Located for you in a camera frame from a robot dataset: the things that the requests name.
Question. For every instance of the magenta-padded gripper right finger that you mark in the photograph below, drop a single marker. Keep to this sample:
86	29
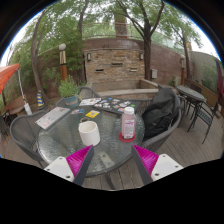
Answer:
166	167

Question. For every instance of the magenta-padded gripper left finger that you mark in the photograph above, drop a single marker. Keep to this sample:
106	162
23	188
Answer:
57	168

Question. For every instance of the pink drink bottle white cap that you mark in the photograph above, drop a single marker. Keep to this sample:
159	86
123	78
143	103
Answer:
128	125

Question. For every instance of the white ceramic mug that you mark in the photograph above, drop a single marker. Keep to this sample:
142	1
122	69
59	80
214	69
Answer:
89	134

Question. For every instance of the silver laptop with stickers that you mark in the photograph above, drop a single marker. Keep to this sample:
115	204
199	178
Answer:
52	117

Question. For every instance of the flat round red coaster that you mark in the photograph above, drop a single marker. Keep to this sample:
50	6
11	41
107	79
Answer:
120	138

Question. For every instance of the black jacket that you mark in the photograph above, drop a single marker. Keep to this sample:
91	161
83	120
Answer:
160	113

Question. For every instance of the small tape roll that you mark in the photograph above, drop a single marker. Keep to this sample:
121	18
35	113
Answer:
81	119

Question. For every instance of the small colourful card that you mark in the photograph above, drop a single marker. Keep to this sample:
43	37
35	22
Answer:
77	111

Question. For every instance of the black metal patio chair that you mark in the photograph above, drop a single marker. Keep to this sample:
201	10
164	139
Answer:
205	116
196	88

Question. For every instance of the yellow card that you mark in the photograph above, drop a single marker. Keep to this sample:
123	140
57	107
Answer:
92	114

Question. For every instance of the blue yellow striped cone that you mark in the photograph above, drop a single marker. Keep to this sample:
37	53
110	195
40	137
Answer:
40	100

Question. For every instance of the white printed paper sheet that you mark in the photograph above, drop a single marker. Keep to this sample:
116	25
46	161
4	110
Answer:
90	101

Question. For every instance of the round dark patio table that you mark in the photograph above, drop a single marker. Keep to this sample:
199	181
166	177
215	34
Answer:
190	92

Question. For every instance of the black laptop with stickers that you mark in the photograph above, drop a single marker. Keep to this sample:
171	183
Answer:
116	106

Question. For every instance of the potted green plant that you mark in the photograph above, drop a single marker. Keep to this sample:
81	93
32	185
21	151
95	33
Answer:
68	88

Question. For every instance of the closed maroon patio umbrella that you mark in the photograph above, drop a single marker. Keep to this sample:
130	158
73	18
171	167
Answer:
220	81

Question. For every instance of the leaning tree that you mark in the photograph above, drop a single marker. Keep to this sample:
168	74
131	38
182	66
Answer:
35	63

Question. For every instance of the orange canopy tent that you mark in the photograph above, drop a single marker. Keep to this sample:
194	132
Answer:
7	71

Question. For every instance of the large forked tree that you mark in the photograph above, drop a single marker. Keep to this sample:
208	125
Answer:
147	56

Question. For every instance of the slender tree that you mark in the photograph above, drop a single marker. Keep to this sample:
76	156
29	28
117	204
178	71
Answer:
186	56

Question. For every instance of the thin-trunk tree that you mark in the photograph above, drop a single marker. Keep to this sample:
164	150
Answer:
81	26

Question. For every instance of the grey wall utility box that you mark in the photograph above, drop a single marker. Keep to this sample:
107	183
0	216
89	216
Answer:
154	73

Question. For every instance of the wooden lamp post globe light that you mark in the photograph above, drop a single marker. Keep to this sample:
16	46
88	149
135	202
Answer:
182	71
63	66

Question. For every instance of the black wall lantern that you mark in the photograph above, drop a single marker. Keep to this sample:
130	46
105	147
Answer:
89	57
141	56

